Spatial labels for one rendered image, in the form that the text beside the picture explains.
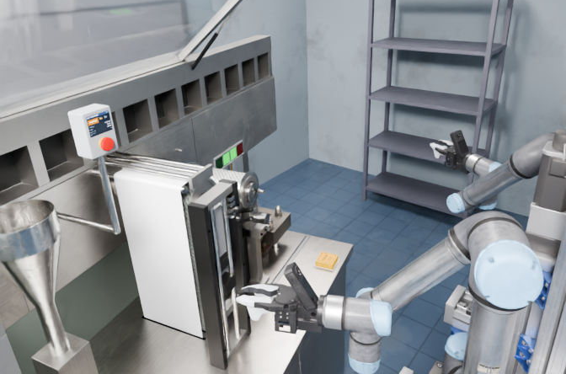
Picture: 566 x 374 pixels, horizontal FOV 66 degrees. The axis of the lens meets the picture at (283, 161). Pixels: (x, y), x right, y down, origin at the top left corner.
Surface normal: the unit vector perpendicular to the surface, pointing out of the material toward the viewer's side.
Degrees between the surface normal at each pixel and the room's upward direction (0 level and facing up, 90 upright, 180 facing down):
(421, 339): 0
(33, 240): 90
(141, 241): 90
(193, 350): 0
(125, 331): 0
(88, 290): 90
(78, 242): 90
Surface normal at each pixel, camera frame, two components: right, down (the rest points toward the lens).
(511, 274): -0.23, 0.27
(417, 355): -0.04, -0.91
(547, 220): -0.63, 0.33
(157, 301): -0.42, 0.38
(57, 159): 0.90, 0.14
